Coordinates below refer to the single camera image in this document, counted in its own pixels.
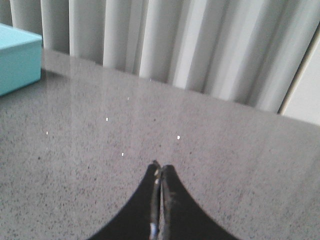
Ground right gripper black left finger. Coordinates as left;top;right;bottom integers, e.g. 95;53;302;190
90;160;162;240

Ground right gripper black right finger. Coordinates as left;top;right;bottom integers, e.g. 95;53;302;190
161;165;237;240

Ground grey pleated curtain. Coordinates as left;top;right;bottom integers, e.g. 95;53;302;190
0;0;320;113

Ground light blue plastic box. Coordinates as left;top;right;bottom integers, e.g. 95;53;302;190
0;23;43;96

